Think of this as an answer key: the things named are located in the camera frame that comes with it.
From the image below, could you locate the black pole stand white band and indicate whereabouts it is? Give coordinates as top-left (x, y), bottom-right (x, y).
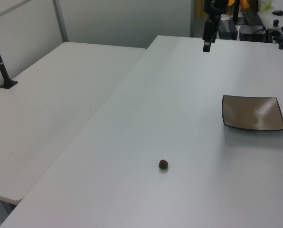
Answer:
top-left (0, 23), bottom-right (19, 89)

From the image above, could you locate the green and white box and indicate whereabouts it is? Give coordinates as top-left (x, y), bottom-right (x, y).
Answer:
top-left (258, 0), bottom-right (273, 12)

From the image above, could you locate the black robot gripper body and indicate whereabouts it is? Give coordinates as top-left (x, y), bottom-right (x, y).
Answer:
top-left (207, 0), bottom-right (229, 24)

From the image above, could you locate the yellow object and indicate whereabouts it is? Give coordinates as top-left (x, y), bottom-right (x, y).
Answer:
top-left (228, 0), bottom-right (251, 10)

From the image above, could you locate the square brown ceramic plate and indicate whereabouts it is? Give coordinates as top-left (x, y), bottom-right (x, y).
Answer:
top-left (222, 94), bottom-right (283, 132)

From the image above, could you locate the black controller box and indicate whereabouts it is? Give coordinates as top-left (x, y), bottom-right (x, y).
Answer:
top-left (238, 24), bottom-right (267, 41)

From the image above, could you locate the grey metal partition post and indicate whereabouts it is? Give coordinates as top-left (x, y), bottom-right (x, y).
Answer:
top-left (52, 0), bottom-right (69, 44)

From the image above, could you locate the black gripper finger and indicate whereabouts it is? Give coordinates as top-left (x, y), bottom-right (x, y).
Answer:
top-left (213, 14), bottom-right (220, 44)
top-left (202, 19), bottom-right (214, 53)

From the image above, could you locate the black electronics box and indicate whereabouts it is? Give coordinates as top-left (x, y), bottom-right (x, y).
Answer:
top-left (218, 19), bottom-right (238, 39)

